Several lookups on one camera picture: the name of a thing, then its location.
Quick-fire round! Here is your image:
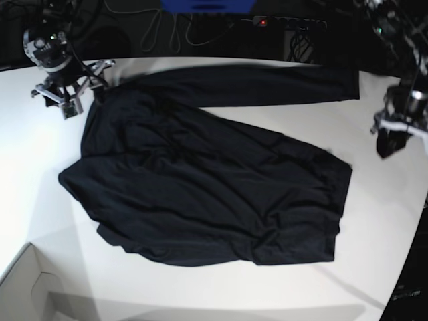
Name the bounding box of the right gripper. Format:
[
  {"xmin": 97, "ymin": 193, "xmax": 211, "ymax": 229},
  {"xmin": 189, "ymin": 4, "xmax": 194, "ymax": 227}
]
[{"xmin": 31, "ymin": 60, "xmax": 115, "ymax": 107}]

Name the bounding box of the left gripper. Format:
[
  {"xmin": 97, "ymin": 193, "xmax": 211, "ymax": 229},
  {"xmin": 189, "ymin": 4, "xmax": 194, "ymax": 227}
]
[{"xmin": 370, "ymin": 86, "xmax": 427, "ymax": 159}]

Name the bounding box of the dark navy t-shirt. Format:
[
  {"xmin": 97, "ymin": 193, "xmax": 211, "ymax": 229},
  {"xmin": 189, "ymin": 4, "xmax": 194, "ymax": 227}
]
[{"xmin": 58, "ymin": 64, "xmax": 359, "ymax": 267}]

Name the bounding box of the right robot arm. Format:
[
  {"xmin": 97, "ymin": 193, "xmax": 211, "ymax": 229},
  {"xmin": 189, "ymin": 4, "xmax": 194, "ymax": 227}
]
[{"xmin": 23, "ymin": 1, "xmax": 115, "ymax": 118}]

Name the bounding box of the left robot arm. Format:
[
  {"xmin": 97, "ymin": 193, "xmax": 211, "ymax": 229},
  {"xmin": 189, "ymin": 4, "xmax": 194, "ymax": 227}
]
[{"xmin": 354, "ymin": 1, "xmax": 427, "ymax": 159}]

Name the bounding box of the blue box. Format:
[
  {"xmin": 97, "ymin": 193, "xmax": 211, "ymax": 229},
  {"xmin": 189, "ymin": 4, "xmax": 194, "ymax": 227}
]
[{"xmin": 160, "ymin": 0, "xmax": 256, "ymax": 13}]

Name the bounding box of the white power strip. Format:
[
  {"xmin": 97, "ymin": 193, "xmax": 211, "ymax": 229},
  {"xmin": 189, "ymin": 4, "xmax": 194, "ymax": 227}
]
[{"xmin": 252, "ymin": 15, "xmax": 328, "ymax": 30}]

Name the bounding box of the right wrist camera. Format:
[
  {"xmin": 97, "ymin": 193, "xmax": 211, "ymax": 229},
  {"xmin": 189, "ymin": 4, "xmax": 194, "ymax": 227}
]
[{"xmin": 60, "ymin": 102, "xmax": 83, "ymax": 120}]

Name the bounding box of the white looped cable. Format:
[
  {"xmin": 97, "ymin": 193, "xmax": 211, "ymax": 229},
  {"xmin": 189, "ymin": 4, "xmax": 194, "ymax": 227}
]
[{"xmin": 102, "ymin": 0, "xmax": 235, "ymax": 53}]

